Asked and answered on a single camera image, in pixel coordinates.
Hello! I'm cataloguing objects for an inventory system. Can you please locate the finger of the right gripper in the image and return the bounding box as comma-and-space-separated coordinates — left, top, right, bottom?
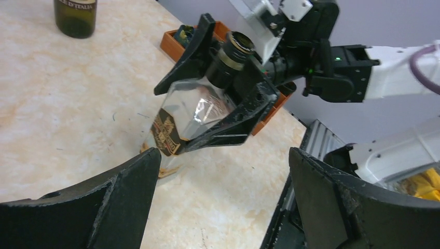
154, 13, 215, 95
183, 58, 280, 153

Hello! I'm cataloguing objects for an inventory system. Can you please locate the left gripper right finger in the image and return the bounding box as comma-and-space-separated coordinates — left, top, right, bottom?
289, 147, 439, 248

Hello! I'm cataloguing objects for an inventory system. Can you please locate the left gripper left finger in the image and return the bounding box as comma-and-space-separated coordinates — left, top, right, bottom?
1, 148, 161, 248

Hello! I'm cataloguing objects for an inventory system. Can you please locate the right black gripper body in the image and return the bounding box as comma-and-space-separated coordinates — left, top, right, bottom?
265, 1, 339, 86

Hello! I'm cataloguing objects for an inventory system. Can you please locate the clear tall glass bottle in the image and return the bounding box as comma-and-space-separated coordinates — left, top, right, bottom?
141, 31, 254, 179

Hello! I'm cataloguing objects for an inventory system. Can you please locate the green bottle grey capsule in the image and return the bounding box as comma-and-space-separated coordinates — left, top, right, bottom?
53, 0, 98, 39

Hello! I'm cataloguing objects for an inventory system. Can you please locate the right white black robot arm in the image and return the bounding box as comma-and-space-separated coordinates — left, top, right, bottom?
222, 1, 439, 141

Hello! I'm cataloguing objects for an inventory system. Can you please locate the dark rosette back compartment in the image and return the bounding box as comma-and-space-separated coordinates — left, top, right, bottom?
173, 24, 196, 48

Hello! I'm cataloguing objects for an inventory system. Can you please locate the orange compartment tray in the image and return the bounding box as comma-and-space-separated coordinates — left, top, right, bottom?
160, 21, 293, 136

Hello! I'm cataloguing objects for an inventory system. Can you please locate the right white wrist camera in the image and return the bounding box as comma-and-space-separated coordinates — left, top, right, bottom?
230, 0, 312, 65

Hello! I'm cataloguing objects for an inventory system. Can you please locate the aluminium frame rail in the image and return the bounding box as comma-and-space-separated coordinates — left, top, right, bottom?
300, 119, 346, 160

